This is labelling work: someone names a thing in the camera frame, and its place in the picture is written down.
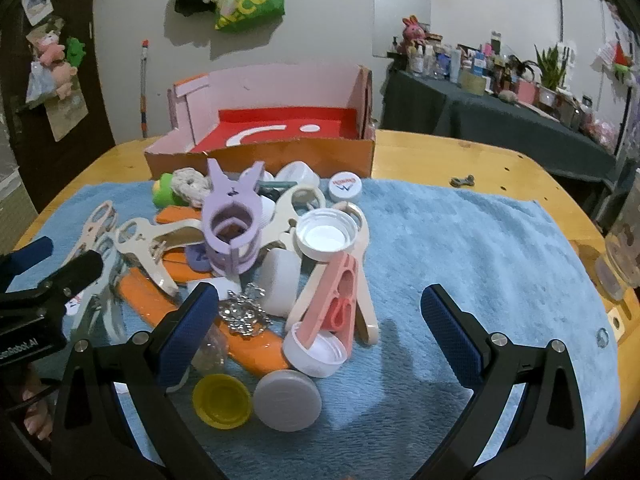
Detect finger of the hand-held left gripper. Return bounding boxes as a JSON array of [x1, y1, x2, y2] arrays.
[[0, 249, 105, 312], [0, 236, 54, 281]]

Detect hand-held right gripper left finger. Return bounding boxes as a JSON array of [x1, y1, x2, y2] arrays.
[[50, 281, 228, 480]]

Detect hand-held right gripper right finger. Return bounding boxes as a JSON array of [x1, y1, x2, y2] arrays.
[[410, 283, 587, 480]]

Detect pinkish beige plastic clip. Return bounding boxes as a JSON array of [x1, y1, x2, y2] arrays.
[[75, 200, 119, 273]]

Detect greyish white plastic clip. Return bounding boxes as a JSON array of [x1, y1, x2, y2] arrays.
[[70, 237, 128, 343]]

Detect large white round lid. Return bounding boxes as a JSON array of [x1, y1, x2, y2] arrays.
[[252, 369, 323, 432]]

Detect pink plastic clip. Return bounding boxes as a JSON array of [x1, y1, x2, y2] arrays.
[[297, 252, 360, 348]]

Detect purple plastic clip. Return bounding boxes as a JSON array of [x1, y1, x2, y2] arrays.
[[201, 158, 265, 277]]

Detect orange cardboard box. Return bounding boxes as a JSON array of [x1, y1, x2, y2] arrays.
[[145, 63, 377, 181]]

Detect person's left hand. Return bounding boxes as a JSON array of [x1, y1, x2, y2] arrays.
[[22, 375, 54, 442]]

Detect clear plastic bottle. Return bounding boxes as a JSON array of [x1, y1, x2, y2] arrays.
[[191, 317, 232, 376]]

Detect long orange plastic packet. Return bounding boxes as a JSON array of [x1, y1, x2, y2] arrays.
[[116, 265, 291, 376]]

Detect purple bottle cap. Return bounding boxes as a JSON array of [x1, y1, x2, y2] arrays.
[[186, 244, 213, 272]]

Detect blue fluffy towel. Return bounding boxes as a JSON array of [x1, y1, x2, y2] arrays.
[[7, 175, 623, 480]]

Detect yellow bottle cap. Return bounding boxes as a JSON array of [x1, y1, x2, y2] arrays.
[[192, 374, 252, 428]]

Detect tall white plastic cap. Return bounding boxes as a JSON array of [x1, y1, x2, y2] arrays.
[[260, 249, 301, 317]]

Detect green plastic toy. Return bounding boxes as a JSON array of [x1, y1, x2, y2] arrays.
[[152, 172, 177, 207]]

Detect brown paper sheet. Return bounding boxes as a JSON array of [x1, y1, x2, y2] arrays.
[[44, 95, 90, 142]]

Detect cream crochet scrunchie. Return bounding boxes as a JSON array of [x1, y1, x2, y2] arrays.
[[171, 166, 212, 207]]

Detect dark wooden door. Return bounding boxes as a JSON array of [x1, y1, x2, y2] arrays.
[[0, 0, 116, 211]]

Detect teal plastic clip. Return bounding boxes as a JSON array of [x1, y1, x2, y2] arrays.
[[259, 182, 293, 201]]

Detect clear plastic bag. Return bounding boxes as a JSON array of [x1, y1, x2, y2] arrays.
[[25, 62, 56, 106]]

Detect small white printed cap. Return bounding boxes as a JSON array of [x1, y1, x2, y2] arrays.
[[328, 172, 364, 201]]

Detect orange and white stick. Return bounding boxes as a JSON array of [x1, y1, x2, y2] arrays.
[[140, 39, 151, 139]]

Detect pink plush toys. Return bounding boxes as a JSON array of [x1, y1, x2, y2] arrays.
[[35, 30, 74, 101]]

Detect green plush toy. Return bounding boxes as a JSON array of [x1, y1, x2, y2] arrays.
[[66, 36, 87, 67]]

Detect side table with dark cloth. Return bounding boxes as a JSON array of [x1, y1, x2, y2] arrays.
[[380, 55, 621, 181]]

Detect white picture card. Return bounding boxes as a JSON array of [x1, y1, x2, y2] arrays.
[[21, 0, 53, 26]]

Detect row of bottles and boxes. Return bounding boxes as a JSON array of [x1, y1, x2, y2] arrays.
[[407, 30, 541, 96]]

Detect green potted plant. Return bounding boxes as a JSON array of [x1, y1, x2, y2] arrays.
[[534, 44, 568, 106]]

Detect pink rabbit plush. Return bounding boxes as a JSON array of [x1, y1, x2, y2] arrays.
[[402, 15, 427, 43]]

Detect watermelon plush toy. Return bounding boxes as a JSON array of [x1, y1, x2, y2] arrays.
[[612, 42, 636, 81]]

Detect white cabinet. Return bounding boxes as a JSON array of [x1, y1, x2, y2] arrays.
[[556, 0, 623, 106]]

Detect wall mirror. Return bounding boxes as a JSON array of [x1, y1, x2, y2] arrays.
[[372, 0, 432, 58]]

